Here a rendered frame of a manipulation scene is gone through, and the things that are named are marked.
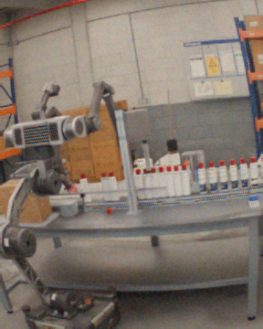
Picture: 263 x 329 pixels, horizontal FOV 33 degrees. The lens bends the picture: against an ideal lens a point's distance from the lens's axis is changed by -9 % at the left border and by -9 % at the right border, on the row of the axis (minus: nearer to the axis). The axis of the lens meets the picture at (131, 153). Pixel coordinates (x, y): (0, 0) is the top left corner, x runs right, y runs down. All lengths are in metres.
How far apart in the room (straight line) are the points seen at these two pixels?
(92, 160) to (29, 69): 2.99
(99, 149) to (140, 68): 1.84
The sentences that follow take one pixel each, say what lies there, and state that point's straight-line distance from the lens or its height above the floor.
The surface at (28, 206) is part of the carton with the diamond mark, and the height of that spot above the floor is 0.97.
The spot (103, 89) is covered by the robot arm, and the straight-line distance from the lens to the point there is 3.18.
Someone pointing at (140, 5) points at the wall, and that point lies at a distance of 8.03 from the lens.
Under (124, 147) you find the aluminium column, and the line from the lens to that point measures 3.04.
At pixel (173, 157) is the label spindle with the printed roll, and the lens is 3.73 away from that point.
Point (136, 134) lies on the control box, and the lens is 3.03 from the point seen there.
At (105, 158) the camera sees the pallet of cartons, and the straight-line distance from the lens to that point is 6.79.
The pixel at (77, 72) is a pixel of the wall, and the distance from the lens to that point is 8.43.
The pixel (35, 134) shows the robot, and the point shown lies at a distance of 2.88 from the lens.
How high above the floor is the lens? 1.67
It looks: 9 degrees down
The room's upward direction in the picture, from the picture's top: 9 degrees counter-clockwise
